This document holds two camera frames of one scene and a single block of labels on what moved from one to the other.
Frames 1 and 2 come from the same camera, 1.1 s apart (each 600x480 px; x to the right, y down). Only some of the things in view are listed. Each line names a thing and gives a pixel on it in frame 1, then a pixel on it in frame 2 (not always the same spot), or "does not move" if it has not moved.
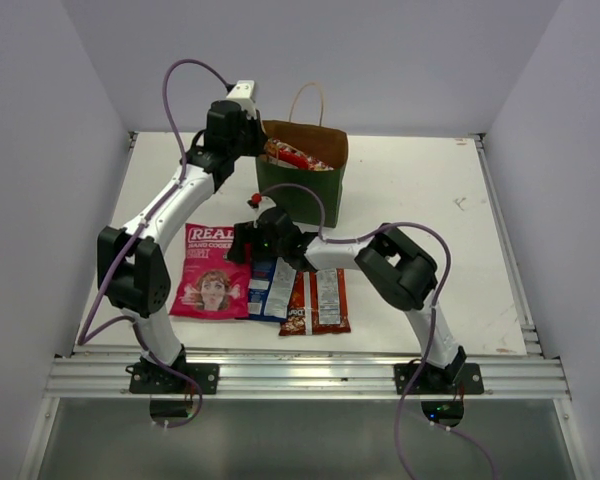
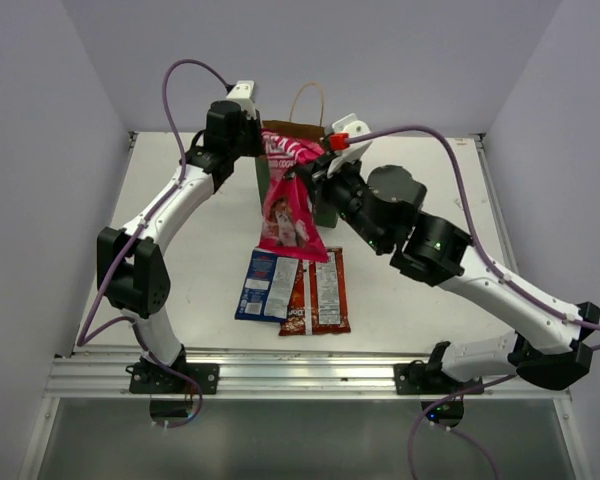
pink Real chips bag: x=209 y=285 to x=288 y=221
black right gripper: x=243 y=240 to x=315 y=172
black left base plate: x=155 y=378 does not move
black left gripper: x=256 y=136 does not move
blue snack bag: x=270 y=287 does not move
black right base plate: x=453 y=379 does not move
